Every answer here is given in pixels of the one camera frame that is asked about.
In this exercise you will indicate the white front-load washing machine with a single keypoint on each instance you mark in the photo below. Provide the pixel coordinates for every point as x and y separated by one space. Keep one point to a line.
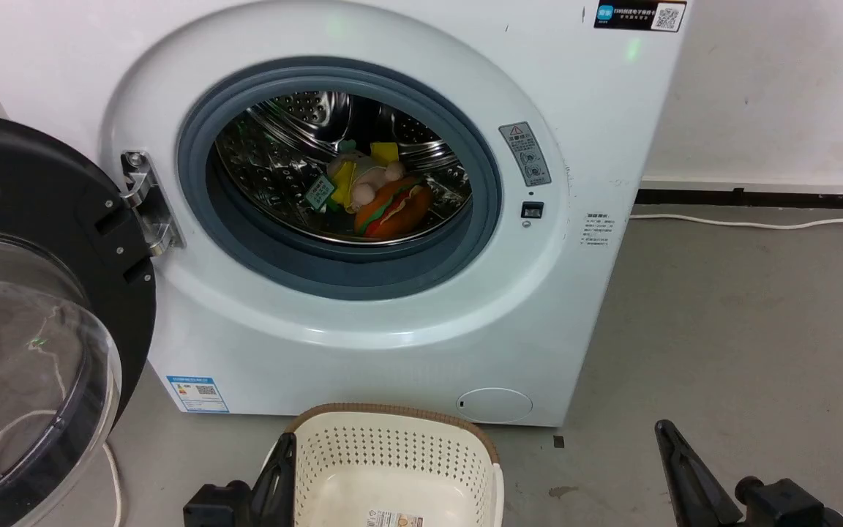
392 351

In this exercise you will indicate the steel perforated washer drum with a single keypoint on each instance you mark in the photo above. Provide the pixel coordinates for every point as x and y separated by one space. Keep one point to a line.
275 165

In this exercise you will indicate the black baseboard strip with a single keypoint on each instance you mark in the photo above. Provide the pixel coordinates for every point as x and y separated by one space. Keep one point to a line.
758 198

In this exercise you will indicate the round white filter cover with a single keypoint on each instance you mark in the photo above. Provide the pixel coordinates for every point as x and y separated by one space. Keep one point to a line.
495 405

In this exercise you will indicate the chrome door hinge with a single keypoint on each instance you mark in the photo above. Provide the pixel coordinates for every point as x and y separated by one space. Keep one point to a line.
145 197

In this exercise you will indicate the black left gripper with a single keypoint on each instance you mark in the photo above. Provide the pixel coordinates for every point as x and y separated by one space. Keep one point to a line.
216 509

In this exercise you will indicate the beige and yellow plush doll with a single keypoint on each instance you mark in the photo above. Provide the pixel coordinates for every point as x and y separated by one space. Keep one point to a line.
374 179

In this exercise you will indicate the printed label in basket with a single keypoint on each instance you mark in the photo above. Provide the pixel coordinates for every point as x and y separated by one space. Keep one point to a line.
394 519

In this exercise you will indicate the black door latch slot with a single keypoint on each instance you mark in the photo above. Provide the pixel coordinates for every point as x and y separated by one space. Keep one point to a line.
532 210

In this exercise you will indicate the black QR code sticker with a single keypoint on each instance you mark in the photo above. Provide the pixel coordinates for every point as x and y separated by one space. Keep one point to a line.
634 15

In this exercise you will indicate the green and white hang tag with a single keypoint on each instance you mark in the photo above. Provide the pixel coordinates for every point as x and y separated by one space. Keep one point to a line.
320 192

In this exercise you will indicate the orange burger plush toy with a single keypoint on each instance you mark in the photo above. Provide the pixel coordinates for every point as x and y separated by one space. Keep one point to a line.
401 212

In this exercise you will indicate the black round washer door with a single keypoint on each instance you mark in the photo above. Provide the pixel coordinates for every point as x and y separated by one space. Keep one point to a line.
26 183

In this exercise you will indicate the grey rubber door gasket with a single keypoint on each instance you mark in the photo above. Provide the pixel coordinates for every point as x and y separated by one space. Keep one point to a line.
363 272

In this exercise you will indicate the blue energy label sticker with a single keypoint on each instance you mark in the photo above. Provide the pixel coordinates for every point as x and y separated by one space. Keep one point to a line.
198 394

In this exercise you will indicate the cream perforated laundry basket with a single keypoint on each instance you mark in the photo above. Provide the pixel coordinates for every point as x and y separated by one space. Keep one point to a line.
392 454

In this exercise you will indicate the grey warning sticker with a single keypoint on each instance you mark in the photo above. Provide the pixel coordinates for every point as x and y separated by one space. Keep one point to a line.
525 154

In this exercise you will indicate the small printed text label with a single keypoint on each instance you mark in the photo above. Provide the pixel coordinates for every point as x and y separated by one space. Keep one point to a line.
598 229

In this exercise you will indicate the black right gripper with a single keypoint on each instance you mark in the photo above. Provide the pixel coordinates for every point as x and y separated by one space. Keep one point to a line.
787 506

